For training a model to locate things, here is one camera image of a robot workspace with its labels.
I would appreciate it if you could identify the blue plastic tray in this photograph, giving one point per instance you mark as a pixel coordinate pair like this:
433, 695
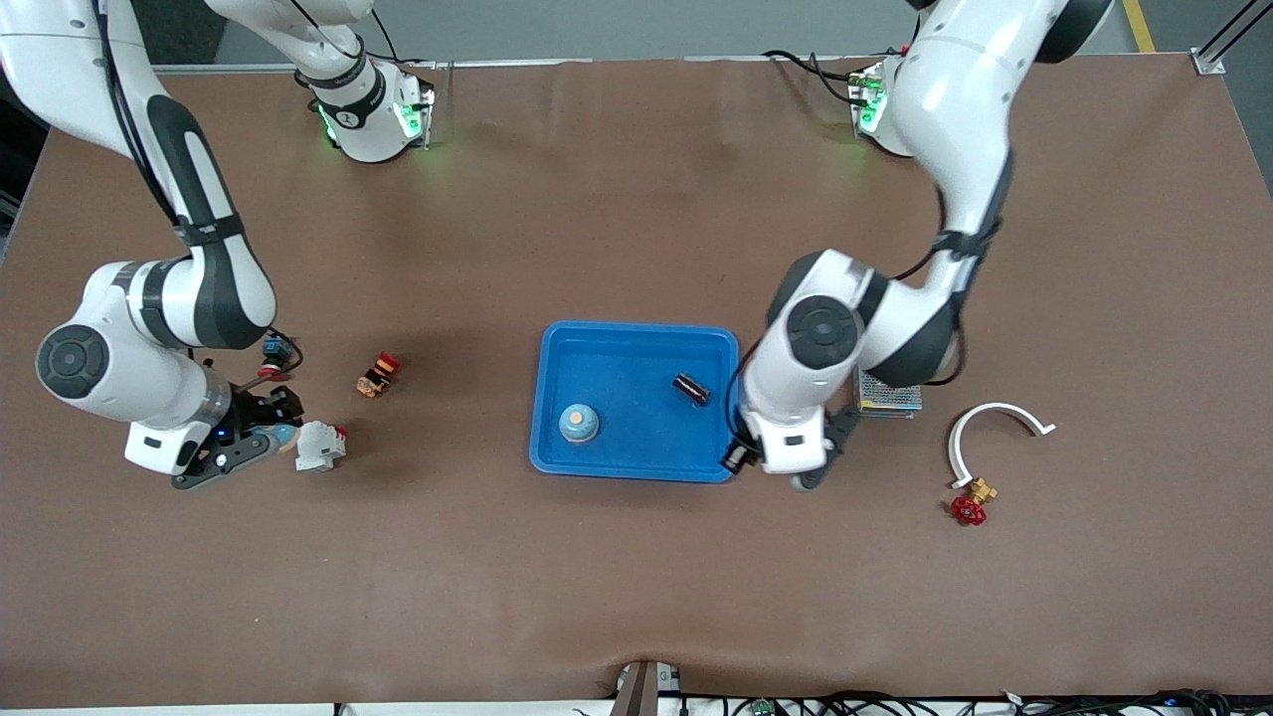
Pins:
636, 398

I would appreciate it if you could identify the white circuit breaker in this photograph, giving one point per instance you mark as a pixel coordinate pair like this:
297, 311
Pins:
320, 447

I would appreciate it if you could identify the red pushbutton with blue base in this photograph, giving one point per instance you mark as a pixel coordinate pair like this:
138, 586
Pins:
273, 374

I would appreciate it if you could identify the arm base connector panel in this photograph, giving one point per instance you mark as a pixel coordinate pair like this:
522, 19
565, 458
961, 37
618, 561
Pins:
423, 114
863, 94

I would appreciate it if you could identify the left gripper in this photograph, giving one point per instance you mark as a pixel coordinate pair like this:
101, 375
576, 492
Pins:
749, 454

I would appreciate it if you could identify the long black cylindrical capacitor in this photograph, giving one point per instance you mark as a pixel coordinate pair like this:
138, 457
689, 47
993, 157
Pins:
691, 389

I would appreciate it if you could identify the aluminium frame profile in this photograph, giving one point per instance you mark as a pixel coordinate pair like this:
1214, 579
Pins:
1208, 62

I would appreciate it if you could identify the brown table mat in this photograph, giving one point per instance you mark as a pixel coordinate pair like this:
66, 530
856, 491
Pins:
636, 199

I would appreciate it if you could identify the metal mesh power supply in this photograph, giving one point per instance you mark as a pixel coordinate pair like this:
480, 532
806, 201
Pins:
895, 398

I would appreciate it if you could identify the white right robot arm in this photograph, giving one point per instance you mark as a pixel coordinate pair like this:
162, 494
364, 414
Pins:
119, 368

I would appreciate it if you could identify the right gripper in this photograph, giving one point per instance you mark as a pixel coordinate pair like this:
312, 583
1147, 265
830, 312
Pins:
260, 409

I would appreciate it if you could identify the blue round knob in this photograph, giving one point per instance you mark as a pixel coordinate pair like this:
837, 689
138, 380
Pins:
579, 428

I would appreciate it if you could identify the white curved pipe clamp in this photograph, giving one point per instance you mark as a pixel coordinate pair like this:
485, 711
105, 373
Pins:
952, 446

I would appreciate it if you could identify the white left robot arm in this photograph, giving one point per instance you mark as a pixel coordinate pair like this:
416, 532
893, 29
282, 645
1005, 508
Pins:
955, 109

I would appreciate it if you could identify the orange striped emergency stop button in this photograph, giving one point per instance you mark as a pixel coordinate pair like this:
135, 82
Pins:
376, 378

